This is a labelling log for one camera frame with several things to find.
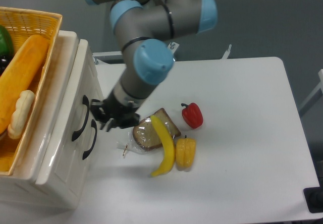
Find black grape toy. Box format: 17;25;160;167
0;55;13;75

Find yellow banana toy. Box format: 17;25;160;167
150;116;175;177

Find yellow bell pepper toy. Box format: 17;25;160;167
175;135;196;170

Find yellow wicker basket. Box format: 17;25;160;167
1;7;62;176

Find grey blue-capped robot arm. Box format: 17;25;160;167
85;0;218;131

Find white drawer cabinet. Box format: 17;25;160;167
1;31;103;209

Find black top drawer handle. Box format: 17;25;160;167
71;94;90;142

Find red bell pepper toy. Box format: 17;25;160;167
181;102;203;129

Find white top drawer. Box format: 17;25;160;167
36;39;103;193

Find orange baguette bread toy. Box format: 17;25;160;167
1;35;48;133

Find black lower drawer handle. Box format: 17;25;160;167
82;119;98;160

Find black drawer handle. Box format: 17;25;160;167
82;119;98;160
71;94;90;142

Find white frame at right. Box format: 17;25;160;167
298;69;322;117

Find white metal bracket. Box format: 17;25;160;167
168;41;180;61

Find white table clamp bracket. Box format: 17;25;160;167
221;44;232;60

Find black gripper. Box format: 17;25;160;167
90;92;140;132

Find white croissant toy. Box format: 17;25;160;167
8;90;35;139

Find green pepper toy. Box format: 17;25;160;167
0;25;14;56

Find bagged brown bread slice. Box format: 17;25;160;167
117;108;181;155

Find black device at table edge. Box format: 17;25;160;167
303;187;322;213

